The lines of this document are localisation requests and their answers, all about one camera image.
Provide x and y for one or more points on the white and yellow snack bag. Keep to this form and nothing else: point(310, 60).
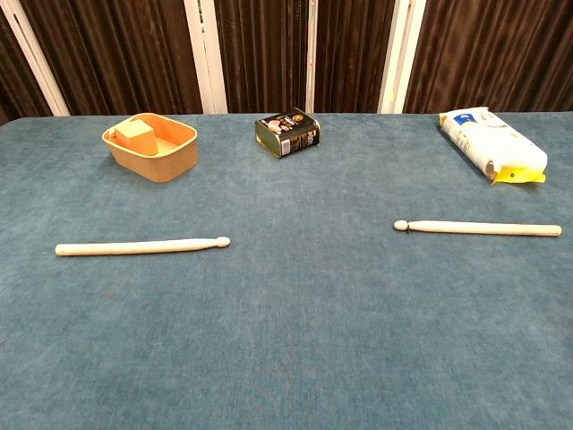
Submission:
point(492, 143)

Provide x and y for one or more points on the thin white stand pole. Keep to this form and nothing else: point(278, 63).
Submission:
point(311, 58)

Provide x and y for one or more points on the orange oval tray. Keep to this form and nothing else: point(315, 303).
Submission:
point(170, 165)

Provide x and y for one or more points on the dark brown curtain panel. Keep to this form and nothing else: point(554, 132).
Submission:
point(18, 85)
point(264, 54)
point(116, 54)
point(353, 54)
point(492, 54)

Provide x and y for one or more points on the white frame post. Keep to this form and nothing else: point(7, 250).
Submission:
point(206, 58)
point(400, 58)
point(33, 58)

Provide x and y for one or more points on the yellow-orange cube block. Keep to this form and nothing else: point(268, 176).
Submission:
point(136, 136)

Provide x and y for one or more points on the light wooden drumstick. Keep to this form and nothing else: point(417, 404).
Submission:
point(134, 247)
point(470, 227)

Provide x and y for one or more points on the dark rectangular tin can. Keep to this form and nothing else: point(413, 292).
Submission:
point(286, 134)

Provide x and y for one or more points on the blue felt table cover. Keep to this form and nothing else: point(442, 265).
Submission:
point(286, 313)

